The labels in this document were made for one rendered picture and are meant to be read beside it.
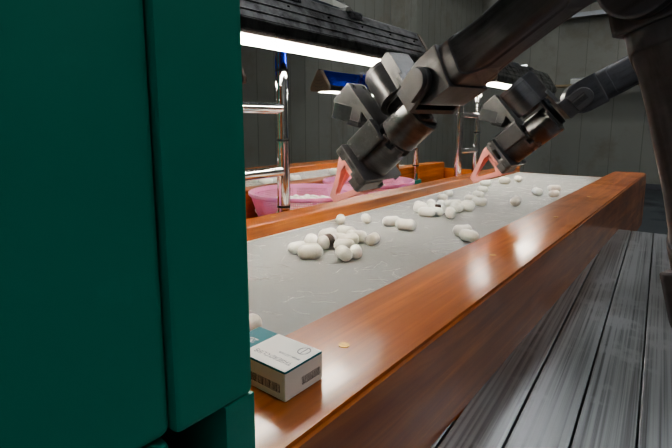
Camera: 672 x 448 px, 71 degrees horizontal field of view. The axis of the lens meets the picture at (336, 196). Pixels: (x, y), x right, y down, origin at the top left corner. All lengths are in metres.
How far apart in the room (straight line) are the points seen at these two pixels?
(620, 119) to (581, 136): 0.55
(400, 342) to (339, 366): 0.06
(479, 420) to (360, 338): 0.15
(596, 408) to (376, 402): 0.26
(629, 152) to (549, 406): 7.60
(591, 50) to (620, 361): 7.64
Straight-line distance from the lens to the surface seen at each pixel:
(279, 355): 0.32
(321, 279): 0.59
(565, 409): 0.52
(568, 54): 8.20
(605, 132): 8.07
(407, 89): 0.60
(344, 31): 0.76
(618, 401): 0.56
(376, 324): 0.41
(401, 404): 0.37
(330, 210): 0.93
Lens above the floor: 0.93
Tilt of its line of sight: 9 degrees down
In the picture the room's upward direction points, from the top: straight up
